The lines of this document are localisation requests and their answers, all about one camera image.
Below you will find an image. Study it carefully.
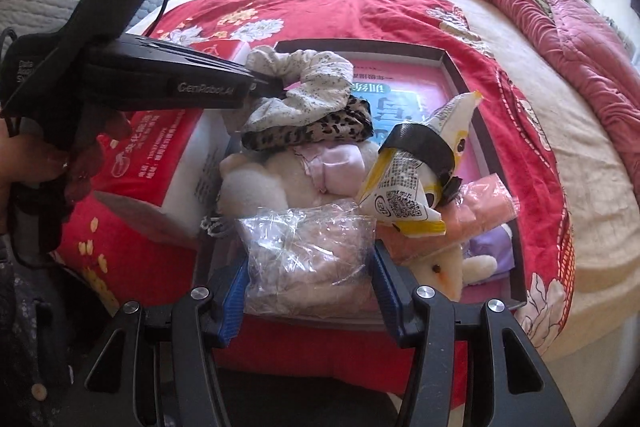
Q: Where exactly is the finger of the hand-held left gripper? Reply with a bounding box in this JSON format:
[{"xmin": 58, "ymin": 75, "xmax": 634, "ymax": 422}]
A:
[
  {"xmin": 128, "ymin": 41, "xmax": 289, "ymax": 100},
  {"xmin": 125, "ymin": 35, "xmax": 277, "ymax": 82}
]

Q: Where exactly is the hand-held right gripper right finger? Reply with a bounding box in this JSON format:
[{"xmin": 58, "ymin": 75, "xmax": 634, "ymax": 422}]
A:
[{"xmin": 372, "ymin": 239, "xmax": 576, "ymax": 427}]

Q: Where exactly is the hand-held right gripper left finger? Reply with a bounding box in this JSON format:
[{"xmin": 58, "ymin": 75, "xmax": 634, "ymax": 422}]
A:
[{"xmin": 82, "ymin": 257, "xmax": 251, "ymax": 427}]

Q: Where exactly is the white floral scrunchie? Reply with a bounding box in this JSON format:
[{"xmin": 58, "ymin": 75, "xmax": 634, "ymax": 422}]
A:
[{"xmin": 242, "ymin": 47, "xmax": 356, "ymax": 138}]

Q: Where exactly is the leopard print scrunchie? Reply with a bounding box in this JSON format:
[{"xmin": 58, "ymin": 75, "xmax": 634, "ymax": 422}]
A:
[{"xmin": 241, "ymin": 97, "xmax": 373, "ymax": 152}]

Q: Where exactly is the plush rabbit purple dress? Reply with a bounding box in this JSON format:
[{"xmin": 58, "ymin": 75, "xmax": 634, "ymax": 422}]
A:
[{"xmin": 400, "ymin": 224, "xmax": 516, "ymax": 303}]

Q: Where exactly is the clear plastic bag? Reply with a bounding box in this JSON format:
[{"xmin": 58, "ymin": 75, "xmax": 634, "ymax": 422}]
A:
[{"xmin": 235, "ymin": 201, "xmax": 378, "ymax": 315}]

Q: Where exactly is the red tissue pack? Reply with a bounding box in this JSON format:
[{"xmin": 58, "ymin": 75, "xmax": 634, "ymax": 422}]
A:
[{"xmin": 92, "ymin": 38, "xmax": 253, "ymax": 240}]

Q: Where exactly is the yellow snack packet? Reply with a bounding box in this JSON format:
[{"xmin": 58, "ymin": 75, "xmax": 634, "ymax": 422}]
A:
[{"xmin": 356, "ymin": 91, "xmax": 483, "ymax": 238}]

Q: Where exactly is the plush rabbit pink dress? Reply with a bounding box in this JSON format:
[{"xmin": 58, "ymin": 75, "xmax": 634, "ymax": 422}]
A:
[{"xmin": 202, "ymin": 139, "xmax": 383, "ymax": 240}]

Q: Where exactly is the pink towel packet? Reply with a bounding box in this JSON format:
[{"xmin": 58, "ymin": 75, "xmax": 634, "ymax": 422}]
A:
[{"xmin": 375, "ymin": 172, "xmax": 518, "ymax": 265}]

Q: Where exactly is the shallow grey box pink inside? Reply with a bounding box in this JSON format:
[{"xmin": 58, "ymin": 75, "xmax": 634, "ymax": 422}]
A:
[{"xmin": 197, "ymin": 38, "xmax": 528, "ymax": 323}]

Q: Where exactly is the person's left hand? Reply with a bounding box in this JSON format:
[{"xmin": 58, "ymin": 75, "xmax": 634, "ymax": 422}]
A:
[{"xmin": 0, "ymin": 113, "xmax": 132, "ymax": 206}]

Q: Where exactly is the red floral blanket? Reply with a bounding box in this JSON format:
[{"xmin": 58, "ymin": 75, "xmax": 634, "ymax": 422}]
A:
[{"xmin": 55, "ymin": 0, "xmax": 576, "ymax": 395}]

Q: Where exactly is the person's dark floral clothing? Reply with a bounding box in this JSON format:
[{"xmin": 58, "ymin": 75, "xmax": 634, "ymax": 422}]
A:
[{"xmin": 0, "ymin": 227, "xmax": 121, "ymax": 427}]

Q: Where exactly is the bed with cream sheet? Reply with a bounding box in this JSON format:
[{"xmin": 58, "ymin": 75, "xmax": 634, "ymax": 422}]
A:
[{"xmin": 125, "ymin": 0, "xmax": 640, "ymax": 358}]

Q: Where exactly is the pink quilt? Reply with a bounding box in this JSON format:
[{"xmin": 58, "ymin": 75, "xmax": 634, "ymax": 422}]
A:
[{"xmin": 440, "ymin": 0, "xmax": 640, "ymax": 178}]

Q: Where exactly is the black cable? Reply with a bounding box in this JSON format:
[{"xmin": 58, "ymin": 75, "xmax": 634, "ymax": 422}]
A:
[{"xmin": 147, "ymin": 0, "xmax": 171, "ymax": 40}]

